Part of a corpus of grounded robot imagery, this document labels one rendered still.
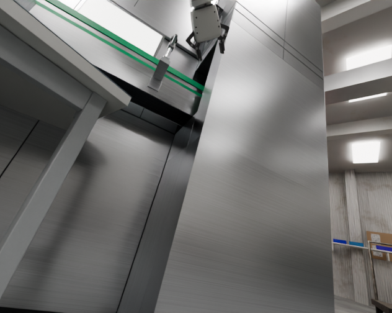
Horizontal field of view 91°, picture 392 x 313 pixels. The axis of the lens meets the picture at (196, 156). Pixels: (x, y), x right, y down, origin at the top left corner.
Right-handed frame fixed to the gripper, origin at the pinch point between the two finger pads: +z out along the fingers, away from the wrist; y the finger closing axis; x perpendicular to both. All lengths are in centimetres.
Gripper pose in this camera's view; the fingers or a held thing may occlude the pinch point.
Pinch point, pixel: (211, 54)
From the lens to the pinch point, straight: 86.6
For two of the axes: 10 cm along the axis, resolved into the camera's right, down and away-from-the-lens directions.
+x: 2.0, 5.6, -8.0
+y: -9.5, 3.1, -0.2
